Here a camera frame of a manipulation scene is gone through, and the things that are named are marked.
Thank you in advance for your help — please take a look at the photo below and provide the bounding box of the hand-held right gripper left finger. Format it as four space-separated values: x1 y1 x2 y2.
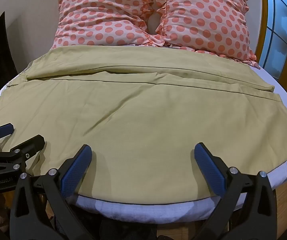
9 144 93 240

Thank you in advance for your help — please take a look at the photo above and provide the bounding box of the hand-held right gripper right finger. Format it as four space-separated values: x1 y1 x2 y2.
194 142 278 240

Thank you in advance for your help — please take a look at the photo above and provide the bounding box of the olive green bed sheet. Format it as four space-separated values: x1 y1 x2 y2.
0 45 287 201

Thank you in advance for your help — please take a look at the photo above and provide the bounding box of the pink polka dot pillow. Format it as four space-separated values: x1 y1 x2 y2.
156 0 260 68
51 0 164 49

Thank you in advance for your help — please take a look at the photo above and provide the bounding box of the yellow framed window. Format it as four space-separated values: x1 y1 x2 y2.
255 0 287 98

